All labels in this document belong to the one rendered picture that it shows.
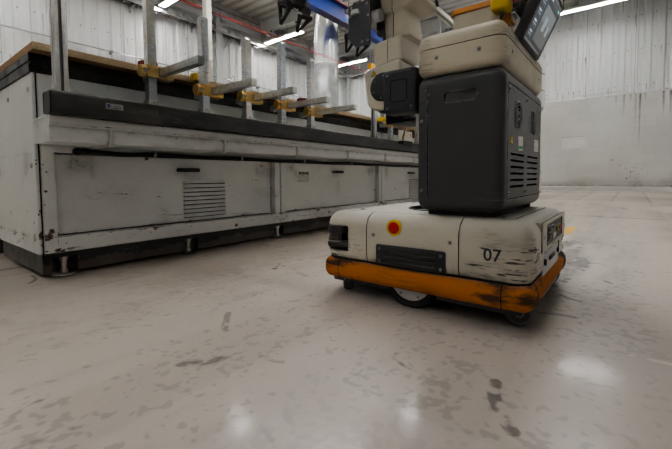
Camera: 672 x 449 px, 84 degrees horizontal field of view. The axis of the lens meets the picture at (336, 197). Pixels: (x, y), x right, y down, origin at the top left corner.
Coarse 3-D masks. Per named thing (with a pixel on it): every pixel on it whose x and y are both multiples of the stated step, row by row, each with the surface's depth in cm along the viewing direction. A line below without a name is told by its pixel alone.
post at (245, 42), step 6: (246, 42) 193; (246, 48) 193; (246, 54) 193; (246, 60) 193; (246, 66) 193; (246, 72) 193; (246, 78) 194; (246, 90) 194; (246, 102) 194; (246, 108) 194; (246, 114) 194
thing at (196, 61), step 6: (186, 60) 144; (192, 60) 142; (198, 60) 140; (204, 60) 142; (168, 66) 152; (174, 66) 150; (180, 66) 147; (186, 66) 144; (192, 66) 144; (198, 66) 144; (162, 72) 156; (168, 72) 153; (174, 72) 152; (180, 72) 152
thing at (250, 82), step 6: (252, 78) 160; (228, 84) 169; (234, 84) 166; (240, 84) 164; (246, 84) 161; (252, 84) 160; (216, 90) 175; (222, 90) 172; (228, 90) 170; (234, 90) 170; (198, 96) 184
